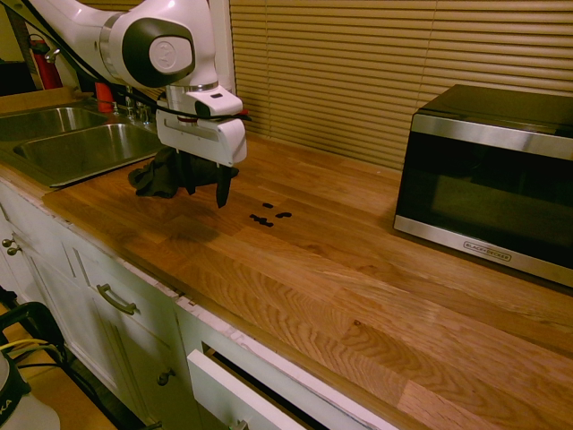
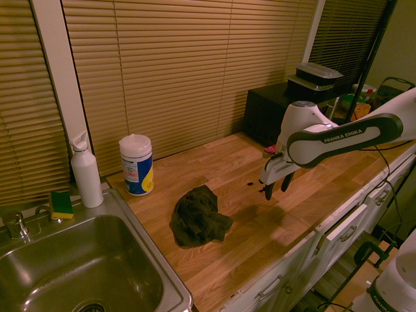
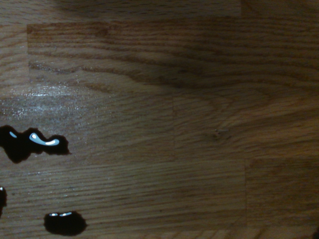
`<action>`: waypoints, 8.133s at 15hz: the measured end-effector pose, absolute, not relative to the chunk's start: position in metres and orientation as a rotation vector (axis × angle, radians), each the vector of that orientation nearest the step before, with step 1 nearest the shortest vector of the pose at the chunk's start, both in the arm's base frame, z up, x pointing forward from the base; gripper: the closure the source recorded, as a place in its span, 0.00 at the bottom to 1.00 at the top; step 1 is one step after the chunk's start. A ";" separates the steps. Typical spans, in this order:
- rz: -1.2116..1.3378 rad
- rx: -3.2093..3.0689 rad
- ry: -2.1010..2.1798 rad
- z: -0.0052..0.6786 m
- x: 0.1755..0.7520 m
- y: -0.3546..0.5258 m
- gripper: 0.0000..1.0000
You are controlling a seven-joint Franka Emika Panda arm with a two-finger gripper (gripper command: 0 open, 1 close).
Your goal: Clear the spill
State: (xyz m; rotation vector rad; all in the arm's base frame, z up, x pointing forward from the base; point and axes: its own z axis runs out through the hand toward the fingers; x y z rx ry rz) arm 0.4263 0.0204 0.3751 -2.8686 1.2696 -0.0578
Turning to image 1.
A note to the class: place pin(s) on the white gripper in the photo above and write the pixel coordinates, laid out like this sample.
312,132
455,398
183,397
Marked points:
201,139

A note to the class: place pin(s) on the dark cloth rag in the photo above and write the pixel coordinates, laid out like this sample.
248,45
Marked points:
154,177

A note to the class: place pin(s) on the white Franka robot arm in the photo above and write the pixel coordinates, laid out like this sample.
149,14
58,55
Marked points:
134,27

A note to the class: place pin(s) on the chrome sink faucet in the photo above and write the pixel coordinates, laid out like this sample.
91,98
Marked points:
134,109

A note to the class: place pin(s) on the stainless steel double sink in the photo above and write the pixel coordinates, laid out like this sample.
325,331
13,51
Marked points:
80,152

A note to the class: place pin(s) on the red cup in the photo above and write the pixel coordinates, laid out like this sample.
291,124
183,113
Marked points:
103,96

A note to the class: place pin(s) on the red fire extinguisher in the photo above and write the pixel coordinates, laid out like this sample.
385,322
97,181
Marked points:
47,67

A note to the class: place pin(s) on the narrow beige window blind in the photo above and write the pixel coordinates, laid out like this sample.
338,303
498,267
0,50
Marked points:
114,2

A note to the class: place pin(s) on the round metal cabinet knob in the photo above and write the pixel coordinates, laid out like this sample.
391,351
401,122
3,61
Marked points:
6,243
166,377
13,251

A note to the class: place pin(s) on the wide beige window blind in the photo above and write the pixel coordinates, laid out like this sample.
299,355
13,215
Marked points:
380,67

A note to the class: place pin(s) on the white open drawer front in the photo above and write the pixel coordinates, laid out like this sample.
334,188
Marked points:
224,389

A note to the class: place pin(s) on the black box appliance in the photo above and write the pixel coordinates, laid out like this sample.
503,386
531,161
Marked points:
15,78

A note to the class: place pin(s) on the black steel microwave oven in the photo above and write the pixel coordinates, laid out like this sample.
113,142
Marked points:
483,179

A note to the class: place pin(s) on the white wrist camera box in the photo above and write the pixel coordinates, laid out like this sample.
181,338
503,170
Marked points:
219,103

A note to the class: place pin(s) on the black stand frame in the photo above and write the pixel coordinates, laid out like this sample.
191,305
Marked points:
42,320

